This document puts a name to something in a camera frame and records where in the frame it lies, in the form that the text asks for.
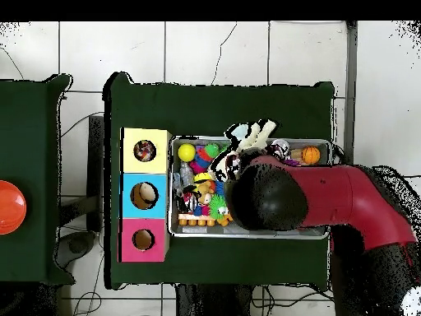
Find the cream knitted cloth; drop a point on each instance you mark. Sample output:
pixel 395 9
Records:
pixel 258 136

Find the white colourful patterned cloth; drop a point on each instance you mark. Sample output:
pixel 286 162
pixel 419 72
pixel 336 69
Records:
pixel 144 150

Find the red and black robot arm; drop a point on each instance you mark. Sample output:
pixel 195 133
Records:
pixel 329 194

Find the silver mesh bin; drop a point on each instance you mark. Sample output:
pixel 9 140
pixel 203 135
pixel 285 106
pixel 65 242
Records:
pixel 197 232

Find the wooden box with three holes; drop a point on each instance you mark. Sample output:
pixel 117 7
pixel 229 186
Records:
pixel 144 168

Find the multicolour spiky caterpillar toy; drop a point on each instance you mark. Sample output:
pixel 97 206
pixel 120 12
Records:
pixel 202 158

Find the green spiky toy with eyes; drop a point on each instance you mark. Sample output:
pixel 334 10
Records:
pixel 217 207

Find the yellow ball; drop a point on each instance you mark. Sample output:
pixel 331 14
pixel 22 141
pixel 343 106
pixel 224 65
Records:
pixel 186 152

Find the dark green table cloth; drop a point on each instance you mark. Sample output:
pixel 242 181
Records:
pixel 213 108
pixel 29 131

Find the orange basketball toy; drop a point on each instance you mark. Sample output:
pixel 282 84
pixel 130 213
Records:
pixel 310 154

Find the orange bowl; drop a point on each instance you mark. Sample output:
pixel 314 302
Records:
pixel 10 207

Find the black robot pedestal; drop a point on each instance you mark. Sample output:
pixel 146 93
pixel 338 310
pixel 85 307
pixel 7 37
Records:
pixel 210 302

